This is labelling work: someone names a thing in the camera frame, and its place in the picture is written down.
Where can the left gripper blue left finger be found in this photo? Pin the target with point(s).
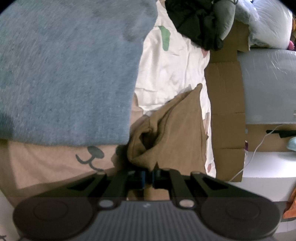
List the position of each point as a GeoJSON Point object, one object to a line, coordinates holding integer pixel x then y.
{"type": "Point", "coordinates": [136, 180]}

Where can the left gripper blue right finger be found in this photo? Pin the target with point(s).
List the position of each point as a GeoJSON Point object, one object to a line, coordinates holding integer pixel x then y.
{"type": "Point", "coordinates": [172, 181]}

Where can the brown t-shirt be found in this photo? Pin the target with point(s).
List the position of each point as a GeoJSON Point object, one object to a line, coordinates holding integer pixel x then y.
{"type": "Point", "coordinates": [172, 137]}

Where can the brown cardboard sheet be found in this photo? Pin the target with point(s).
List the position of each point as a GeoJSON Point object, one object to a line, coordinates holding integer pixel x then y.
{"type": "Point", "coordinates": [251, 90]}

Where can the white bear print duvet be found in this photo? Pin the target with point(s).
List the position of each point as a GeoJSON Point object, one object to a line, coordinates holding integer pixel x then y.
{"type": "Point", "coordinates": [115, 115]}

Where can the orange cloth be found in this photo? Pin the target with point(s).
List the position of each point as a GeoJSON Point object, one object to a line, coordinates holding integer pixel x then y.
{"type": "Point", "coordinates": [290, 210]}

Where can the light blue cloth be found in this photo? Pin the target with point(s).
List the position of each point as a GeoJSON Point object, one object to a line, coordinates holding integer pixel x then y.
{"type": "Point", "coordinates": [291, 144]}

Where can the blue jeans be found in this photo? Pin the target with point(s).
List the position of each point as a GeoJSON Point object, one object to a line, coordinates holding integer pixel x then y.
{"type": "Point", "coordinates": [69, 69]}

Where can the black garment left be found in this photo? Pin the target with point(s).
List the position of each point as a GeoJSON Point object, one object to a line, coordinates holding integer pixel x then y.
{"type": "Point", "coordinates": [196, 20]}

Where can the grey plush toy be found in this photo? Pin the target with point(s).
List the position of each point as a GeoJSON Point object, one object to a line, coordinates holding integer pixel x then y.
{"type": "Point", "coordinates": [225, 11]}

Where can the white pillow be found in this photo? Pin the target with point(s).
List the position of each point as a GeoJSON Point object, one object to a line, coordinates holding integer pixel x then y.
{"type": "Point", "coordinates": [269, 22]}

